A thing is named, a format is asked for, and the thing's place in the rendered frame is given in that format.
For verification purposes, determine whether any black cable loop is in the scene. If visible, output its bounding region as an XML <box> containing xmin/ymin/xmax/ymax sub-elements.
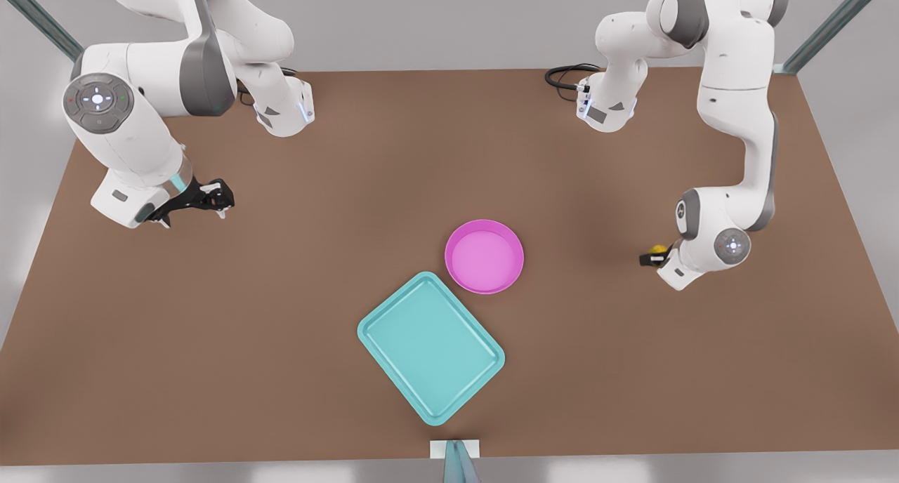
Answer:
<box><xmin>236</xmin><ymin>67</ymin><xmax>298</xmax><ymax>107</ymax></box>
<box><xmin>544</xmin><ymin>63</ymin><xmax>603</xmax><ymax>104</ymax></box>

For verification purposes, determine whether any teal rectangular tray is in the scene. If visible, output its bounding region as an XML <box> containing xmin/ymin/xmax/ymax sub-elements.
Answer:
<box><xmin>357</xmin><ymin>271</ymin><xmax>506</xmax><ymax>427</ymax></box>

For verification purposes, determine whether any pink round plate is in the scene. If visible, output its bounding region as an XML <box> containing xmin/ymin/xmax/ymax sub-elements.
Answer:
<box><xmin>445</xmin><ymin>220</ymin><xmax>525</xmax><ymax>295</ymax></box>

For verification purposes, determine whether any silver frame post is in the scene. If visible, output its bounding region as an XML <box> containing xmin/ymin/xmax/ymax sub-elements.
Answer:
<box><xmin>429</xmin><ymin>439</ymin><xmax>482</xmax><ymax>483</ymax></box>
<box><xmin>0</xmin><ymin>0</ymin><xmax>85</xmax><ymax>64</ymax></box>
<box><xmin>774</xmin><ymin>0</ymin><xmax>894</xmax><ymax>75</ymax></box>

